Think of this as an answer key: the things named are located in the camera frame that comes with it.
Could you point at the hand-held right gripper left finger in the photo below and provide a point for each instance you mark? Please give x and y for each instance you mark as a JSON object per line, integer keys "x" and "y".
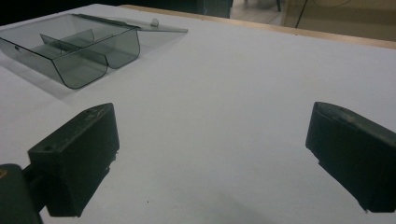
{"x": 79, "y": 149}

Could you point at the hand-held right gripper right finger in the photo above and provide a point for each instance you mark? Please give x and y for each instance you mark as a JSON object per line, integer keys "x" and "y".
{"x": 355, "y": 149}

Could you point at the clear grey plastic compartment box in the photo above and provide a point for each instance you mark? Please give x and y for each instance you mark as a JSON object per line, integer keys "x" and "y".
{"x": 77, "y": 46}

